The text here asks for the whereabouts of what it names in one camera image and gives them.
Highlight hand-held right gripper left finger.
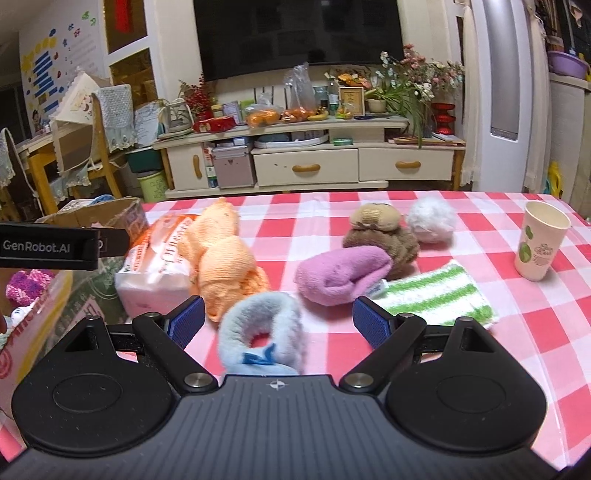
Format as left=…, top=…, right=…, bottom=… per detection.
left=62, top=295, right=219, bottom=394

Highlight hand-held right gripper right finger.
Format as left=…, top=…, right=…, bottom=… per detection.
left=339, top=296, right=497, bottom=394

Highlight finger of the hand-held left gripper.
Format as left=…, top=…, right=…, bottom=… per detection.
left=98, top=229, right=131, bottom=257

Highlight printed cardboard box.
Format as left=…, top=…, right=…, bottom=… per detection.
left=0, top=197, right=151, bottom=407

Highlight purple knitted hat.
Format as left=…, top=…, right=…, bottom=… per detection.
left=6, top=270, right=55, bottom=305

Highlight pale blue fluffy cloth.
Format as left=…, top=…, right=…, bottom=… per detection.
left=217, top=292, right=308, bottom=376

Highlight pink fleece sock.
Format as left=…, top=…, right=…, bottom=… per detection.
left=295, top=246, right=394, bottom=306

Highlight orange knitted cloth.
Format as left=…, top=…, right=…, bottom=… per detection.
left=178, top=197, right=271, bottom=323

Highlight green striped white towel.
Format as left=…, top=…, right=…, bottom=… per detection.
left=379, top=258, right=503, bottom=330

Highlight white fluffy ball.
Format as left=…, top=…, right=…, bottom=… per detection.
left=406, top=196, right=457, bottom=244

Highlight orange white tissue pack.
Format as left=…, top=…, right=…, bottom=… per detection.
left=115, top=215, right=204, bottom=319

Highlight light green bin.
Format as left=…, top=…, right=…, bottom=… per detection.
left=139, top=171, right=168, bottom=202

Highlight yellow wooden table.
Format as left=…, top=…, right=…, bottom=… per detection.
left=16, top=136, right=61, bottom=215

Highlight wooden chair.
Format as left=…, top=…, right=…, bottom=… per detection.
left=48, top=69, right=139, bottom=199

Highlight dark chair with lace cover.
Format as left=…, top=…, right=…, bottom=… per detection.
left=0, top=127, right=24, bottom=222

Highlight dark green bin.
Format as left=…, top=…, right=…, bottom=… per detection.
left=127, top=148, right=163, bottom=174

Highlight white paper certificate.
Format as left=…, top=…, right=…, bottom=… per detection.
left=134, top=102, right=164, bottom=146

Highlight pale green lace cover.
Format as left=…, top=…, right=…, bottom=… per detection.
left=95, top=84, right=137, bottom=151

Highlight red checked tablecloth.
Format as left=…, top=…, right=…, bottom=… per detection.
left=0, top=189, right=591, bottom=467

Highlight glass kettle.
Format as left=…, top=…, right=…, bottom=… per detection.
left=159, top=98, right=195, bottom=137

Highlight pink storage box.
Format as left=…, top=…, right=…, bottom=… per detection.
left=211, top=145, right=257, bottom=188

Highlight beige printed cloth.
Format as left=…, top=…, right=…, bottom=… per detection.
left=53, top=71, right=112, bottom=123

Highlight red gift box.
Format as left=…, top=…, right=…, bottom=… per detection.
left=193, top=116, right=236, bottom=133

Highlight cream television cabinet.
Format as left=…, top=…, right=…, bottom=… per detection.
left=152, top=113, right=467, bottom=195

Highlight red berry branches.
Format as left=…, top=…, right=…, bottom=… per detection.
left=178, top=74, right=218, bottom=116

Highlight white paper cup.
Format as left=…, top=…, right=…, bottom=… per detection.
left=515, top=200, right=572, bottom=281

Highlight bag of oranges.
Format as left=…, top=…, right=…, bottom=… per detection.
left=246, top=106, right=282, bottom=127

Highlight white round tray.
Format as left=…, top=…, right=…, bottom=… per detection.
left=253, top=131, right=329, bottom=149

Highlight green potted plant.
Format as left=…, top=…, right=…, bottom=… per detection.
left=365, top=78, right=435, bottom=148

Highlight red candle holder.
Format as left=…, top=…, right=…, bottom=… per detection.
left=431, top=102, right=455, bottom=136

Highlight white lace curtain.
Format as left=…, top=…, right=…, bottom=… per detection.
left=455, top=0, right=478, bottom=188

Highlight red hanging knot ornament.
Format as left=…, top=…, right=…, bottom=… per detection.
left=116, top=0, right=145, bottom=31

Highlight yellow plastic toy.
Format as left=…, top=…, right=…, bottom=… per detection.
left=547, top=161, right=566, bottom=199

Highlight clear plastic bag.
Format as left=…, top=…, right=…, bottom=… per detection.
left=283, top=62, right=317, bottom=121

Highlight pink white flower bouquet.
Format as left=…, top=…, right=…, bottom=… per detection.
left=381, top=44, right=465, bottom=102

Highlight black television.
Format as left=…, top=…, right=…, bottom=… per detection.
left=193, top=0, right=402, bottom=83

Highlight white tower air conditioner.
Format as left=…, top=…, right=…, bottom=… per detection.
left=468, top=0, right=550, bottom=195

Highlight purple plastic basin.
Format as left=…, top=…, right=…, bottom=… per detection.
left=547, top=51, right=589, bottom=79

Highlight wall poster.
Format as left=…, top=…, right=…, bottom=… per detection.
left=18, top=9, right=105, bottom=134

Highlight wooden picture frame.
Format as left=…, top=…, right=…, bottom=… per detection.
left=338, top=86, right=365, bottom=116

